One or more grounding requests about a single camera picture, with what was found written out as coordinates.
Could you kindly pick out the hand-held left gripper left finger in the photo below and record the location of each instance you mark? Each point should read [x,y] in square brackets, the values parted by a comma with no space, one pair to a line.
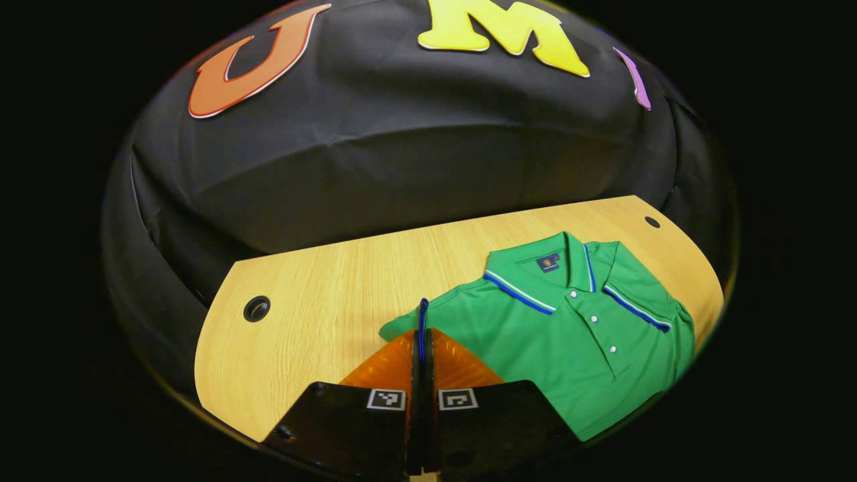
[348,422]

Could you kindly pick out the black backdrop cloth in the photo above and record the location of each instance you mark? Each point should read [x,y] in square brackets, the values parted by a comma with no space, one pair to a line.
[402,167]

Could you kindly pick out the green T-shirt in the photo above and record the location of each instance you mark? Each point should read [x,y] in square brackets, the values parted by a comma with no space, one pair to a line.
[569,348]

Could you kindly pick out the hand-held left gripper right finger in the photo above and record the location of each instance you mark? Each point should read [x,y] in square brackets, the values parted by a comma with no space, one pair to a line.
[495,422]

